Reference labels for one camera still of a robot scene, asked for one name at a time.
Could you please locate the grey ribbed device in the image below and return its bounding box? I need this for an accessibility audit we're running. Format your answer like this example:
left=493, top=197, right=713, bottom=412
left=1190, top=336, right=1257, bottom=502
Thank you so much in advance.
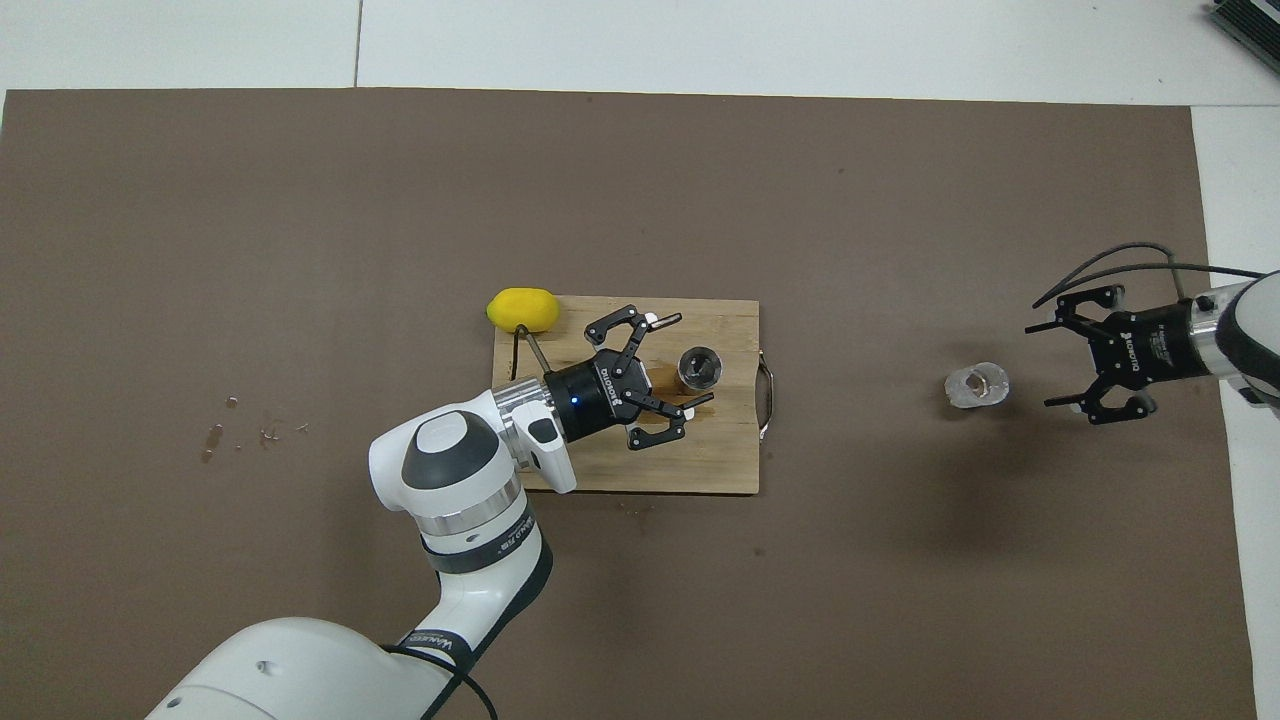
left=1205, top=0, right=1280, bottom=73

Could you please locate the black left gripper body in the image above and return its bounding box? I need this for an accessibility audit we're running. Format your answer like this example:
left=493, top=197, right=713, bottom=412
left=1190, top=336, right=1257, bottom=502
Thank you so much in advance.
left=545, top=352, right=653, bottom=443

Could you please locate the brown table mat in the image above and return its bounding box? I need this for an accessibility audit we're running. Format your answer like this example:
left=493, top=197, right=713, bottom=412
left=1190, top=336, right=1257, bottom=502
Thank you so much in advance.
left=0, top=88, right=1259, bottom=720

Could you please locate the wooden cutting board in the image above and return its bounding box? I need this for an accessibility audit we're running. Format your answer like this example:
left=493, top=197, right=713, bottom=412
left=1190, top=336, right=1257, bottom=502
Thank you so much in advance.
left=486, top=295, right=776, bottom=496

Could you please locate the steel double jigger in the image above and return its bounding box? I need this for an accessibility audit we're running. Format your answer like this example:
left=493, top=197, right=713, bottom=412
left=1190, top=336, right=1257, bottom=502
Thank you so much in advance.
left=678, top=346, right=724, bottom=391

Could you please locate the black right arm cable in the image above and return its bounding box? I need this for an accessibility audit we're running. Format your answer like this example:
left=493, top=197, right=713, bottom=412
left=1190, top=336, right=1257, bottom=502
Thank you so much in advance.
left=1033, top=242, right=1269, bottom=309

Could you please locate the yellow lemon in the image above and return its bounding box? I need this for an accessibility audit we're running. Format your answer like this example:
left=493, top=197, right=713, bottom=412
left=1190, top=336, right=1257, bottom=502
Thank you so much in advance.
left=486, top=287, right=561, bottom=335

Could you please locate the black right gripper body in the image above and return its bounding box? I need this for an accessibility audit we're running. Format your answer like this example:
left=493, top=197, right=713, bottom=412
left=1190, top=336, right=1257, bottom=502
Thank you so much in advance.
left=1095, top=303, right=1201, bottom=386

